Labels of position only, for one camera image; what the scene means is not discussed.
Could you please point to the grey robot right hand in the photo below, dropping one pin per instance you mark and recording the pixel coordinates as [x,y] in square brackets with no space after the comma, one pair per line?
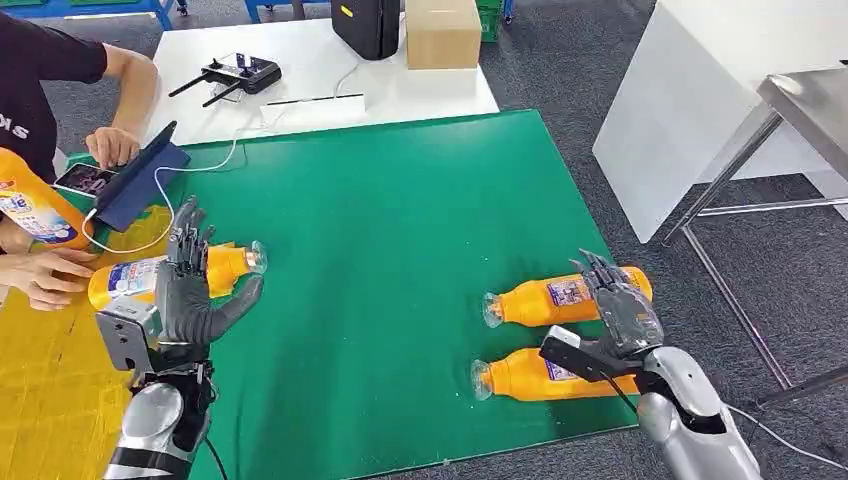
[626,314]

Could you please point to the person's left hand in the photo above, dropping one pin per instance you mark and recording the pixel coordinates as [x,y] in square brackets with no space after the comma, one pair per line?
[112,146]

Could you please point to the person's right hand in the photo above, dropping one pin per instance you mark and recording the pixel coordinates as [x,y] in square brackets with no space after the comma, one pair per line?
[40,275]

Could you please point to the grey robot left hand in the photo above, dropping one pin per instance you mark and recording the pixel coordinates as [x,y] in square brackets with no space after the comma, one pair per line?
[182,305]

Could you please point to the orange drink bottle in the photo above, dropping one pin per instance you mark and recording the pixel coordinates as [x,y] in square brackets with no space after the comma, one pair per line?
[33,199]
[126,278]
[517,374]
[530,301]

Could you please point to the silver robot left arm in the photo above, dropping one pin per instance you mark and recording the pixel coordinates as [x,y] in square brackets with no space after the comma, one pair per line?
[152,417]

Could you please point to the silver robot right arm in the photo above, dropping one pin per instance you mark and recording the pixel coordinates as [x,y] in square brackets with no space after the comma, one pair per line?
[696,424]

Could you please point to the smartphone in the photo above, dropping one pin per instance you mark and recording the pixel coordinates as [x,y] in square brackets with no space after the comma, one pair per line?
[83,179]

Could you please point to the tablet in blue case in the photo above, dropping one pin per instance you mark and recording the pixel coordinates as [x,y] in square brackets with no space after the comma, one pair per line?
[142,185]

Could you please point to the person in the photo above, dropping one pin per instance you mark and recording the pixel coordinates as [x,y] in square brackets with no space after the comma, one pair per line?
[26,86]

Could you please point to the yellow sheet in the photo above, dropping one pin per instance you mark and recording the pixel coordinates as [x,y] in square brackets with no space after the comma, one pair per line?
[53,397]

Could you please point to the black remote controller with antennas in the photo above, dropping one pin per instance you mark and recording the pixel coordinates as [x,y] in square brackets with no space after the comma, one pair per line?
[255,74]

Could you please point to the white table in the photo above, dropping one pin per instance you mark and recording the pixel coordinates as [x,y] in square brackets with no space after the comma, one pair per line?
[311,46]

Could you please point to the green table mat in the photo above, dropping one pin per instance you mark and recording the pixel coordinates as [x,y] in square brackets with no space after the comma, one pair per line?
[397,199]

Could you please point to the white panel board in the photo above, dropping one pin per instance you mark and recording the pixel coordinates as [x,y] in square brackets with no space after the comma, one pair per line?
[689,79]

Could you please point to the black speaker box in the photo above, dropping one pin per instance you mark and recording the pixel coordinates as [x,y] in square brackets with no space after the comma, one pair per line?
[368,26]

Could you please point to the steel bench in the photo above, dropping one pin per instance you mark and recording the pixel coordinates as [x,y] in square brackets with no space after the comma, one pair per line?
[815,99]

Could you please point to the green crate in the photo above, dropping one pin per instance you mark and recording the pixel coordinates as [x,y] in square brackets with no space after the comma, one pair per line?
[490,23]

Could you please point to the cardboard box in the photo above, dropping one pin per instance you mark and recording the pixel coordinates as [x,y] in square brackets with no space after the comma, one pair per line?
[442,33]

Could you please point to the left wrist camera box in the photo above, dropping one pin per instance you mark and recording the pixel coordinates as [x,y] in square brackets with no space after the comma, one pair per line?
[129,331]

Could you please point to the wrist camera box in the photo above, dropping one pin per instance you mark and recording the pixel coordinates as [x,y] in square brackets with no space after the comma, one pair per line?
[129,331]
[583,361]

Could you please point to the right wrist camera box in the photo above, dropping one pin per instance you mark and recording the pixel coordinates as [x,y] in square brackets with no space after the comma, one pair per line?
[583,361]

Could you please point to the blue metal frame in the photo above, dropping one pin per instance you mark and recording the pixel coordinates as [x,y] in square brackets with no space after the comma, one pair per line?
[99,6]

